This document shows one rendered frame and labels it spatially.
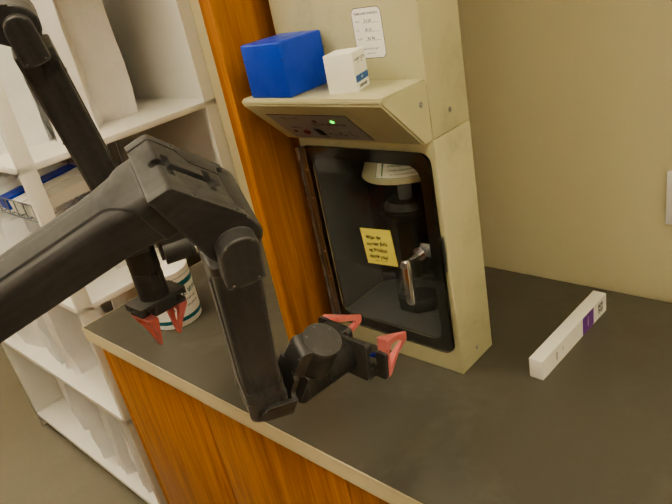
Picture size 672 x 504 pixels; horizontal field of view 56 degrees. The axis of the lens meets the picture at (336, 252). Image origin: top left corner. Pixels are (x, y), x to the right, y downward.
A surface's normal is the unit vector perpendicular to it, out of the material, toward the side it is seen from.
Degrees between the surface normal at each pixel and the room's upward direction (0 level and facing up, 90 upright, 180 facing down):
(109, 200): 36
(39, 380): 90
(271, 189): 90
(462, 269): 90
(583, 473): 0
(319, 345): 31
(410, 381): 0
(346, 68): 90
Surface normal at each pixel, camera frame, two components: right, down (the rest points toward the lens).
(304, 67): 0.73, 0.16
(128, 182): -0.33, -0.45
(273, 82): -0.66, 0.44
